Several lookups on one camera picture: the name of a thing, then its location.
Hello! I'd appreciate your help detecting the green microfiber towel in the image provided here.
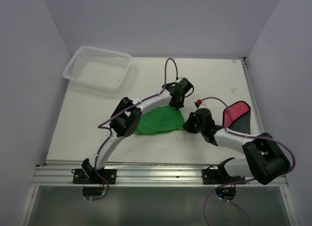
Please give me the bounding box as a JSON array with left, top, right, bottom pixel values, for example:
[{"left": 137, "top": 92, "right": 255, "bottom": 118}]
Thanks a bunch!
[{"left": 135, "top": 105, "right": 185, "bottom": 135}]

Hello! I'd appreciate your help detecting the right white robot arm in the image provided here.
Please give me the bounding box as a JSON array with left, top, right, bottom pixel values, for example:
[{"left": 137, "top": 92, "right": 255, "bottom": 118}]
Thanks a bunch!
[{"left": 182, "top": 108, "right": 292, "bottom": 185}]

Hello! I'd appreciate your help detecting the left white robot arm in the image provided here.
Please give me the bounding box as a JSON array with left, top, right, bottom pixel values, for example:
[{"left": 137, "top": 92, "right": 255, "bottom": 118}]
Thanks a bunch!
[{"left": 81, "top": 78, "right": 194, "bottom": 184}]

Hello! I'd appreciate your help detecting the white plastic basket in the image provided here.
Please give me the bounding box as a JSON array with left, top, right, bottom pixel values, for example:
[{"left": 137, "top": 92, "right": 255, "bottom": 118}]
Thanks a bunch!
[{"left": 63, "top": 46, "right": 132, "bottom": 93}]

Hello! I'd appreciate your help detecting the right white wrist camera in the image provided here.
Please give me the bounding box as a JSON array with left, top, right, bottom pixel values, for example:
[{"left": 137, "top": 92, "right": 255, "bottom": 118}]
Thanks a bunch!
[{"left": 195, "top": 99, "right": 208, "bottom": 110}]

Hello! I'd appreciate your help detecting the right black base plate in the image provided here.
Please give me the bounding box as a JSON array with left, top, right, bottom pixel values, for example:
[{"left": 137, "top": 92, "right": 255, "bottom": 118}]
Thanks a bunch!
[{"left": 201, "top": 166, "right": 245, "bottom": 185}]

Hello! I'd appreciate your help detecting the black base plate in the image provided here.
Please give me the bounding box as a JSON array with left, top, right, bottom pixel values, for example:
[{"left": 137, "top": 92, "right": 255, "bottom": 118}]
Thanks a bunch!
[
  {"left": 71, "top": 169, "right": 117, "bottom": 185},
  {"left": 201, "top": 166, "right": 245, "bottom": 185}
]

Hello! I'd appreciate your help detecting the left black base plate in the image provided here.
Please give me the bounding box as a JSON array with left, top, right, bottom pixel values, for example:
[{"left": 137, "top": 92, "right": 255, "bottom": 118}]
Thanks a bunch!
[{"left": 71, "top": 169, "right": 117, "bottom": 185}]

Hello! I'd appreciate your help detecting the aluminium mounting rail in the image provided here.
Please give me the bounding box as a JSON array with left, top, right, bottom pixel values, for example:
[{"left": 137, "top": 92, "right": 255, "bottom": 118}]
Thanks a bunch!
[{"left": 31, "top": 162, "right": 290, "bottom": 188}]

